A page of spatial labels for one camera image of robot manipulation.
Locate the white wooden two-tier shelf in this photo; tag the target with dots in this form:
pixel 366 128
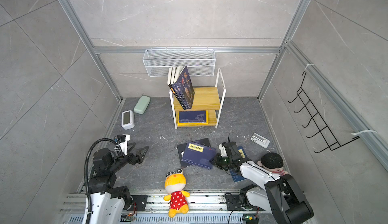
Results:
pixel 206 98

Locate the white digital clock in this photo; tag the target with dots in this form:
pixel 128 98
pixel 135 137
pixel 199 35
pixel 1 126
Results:
pixel 127 120

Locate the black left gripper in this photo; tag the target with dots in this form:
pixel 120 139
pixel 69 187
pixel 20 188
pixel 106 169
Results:
pixel 138 159

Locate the mint green case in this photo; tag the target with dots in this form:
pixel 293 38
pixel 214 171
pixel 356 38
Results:
pixel 142 104

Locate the black upright book on shelf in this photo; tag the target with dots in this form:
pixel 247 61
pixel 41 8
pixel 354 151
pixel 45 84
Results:
pixel 170 83

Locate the black wire hook rack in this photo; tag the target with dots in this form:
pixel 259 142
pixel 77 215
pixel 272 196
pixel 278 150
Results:
pixel 317 120

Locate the black-haired doll plush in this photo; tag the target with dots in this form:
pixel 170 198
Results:
pixel 272 162

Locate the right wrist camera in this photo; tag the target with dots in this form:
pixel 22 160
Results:
pixel 223 150

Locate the white metal phone stand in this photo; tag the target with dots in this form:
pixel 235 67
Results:
pixel 261 141

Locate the white wire mesh basket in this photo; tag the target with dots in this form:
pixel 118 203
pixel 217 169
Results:
pixel 200 62

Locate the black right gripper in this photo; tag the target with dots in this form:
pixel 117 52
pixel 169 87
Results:
pixel 217 162

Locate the blue book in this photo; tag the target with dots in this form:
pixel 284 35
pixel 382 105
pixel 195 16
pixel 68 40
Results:
pixel 236 173

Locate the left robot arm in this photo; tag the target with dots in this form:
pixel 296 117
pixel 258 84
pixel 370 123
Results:
pixel 105 203

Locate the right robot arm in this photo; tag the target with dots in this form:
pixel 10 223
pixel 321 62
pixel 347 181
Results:
pixel 278 194

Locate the yellow frog plush toy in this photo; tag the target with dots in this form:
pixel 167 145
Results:
pixel 174 185

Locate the navy book with yellow label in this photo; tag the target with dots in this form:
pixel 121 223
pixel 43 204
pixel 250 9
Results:
pixel 193 117

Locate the yellow cartoon book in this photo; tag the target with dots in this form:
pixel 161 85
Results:
pixel 191 124

